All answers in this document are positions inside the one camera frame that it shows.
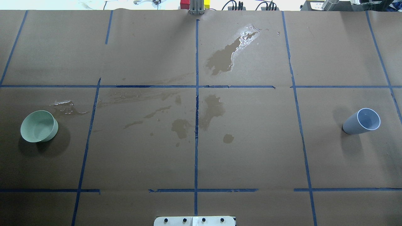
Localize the light green ceramic bowl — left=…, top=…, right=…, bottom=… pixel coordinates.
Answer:
left=20, top=110, right=59, bottom=143

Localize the blue-grey plastic cup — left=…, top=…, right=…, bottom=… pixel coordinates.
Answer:
left=342, top=108, right=381, bottom=135

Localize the red block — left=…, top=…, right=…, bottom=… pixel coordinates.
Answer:
left=180, top=0, right=190, bottom=10

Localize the left black power strip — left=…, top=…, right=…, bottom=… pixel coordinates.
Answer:
left=221, top=0, right=246, bottom=11

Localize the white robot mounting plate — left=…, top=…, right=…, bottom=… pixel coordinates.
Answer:
left=153, top=216, right=236, bottom=226

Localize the black box under tumbler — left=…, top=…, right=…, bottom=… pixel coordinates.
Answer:
left=300, top=0, right=364, bottom=12

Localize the steel tumbler cup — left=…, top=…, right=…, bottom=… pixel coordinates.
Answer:
left=322, top=0, right=339, bottom=11

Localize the aluminium frame post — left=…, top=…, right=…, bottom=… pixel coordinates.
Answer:
left=189, top=0, right=205, bottom=15

